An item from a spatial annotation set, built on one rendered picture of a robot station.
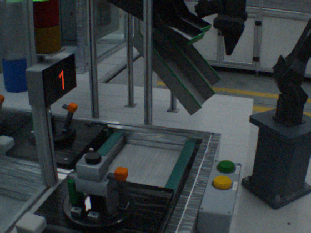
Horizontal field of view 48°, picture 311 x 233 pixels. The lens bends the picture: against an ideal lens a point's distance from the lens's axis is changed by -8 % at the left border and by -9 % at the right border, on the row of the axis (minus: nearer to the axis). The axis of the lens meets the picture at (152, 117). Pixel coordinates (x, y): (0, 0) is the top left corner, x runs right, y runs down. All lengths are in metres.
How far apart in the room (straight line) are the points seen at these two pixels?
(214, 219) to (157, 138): 0.37
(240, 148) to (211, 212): 0.48
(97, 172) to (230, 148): 0.63
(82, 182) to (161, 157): 0.38
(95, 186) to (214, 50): 4.33
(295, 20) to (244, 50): 0.79
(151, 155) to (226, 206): 0.33
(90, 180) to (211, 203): 0.25
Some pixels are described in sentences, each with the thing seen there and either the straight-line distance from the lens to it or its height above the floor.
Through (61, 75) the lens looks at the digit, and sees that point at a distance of 0.72.
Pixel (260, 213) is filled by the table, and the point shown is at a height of 0.86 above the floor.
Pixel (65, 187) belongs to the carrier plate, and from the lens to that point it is 0.82.
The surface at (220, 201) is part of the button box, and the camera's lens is 0.79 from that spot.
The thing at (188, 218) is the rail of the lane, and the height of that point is 0.96.
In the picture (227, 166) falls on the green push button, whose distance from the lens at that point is 0.88.
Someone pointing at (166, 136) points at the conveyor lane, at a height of 0.95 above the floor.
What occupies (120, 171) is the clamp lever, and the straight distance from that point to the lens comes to 0.66.
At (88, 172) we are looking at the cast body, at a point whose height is 1.07.
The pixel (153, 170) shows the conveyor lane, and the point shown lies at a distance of 0.96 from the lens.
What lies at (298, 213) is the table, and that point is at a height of 0.86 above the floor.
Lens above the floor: 1.42
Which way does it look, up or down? 24 degrees down
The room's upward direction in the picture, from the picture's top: straight up
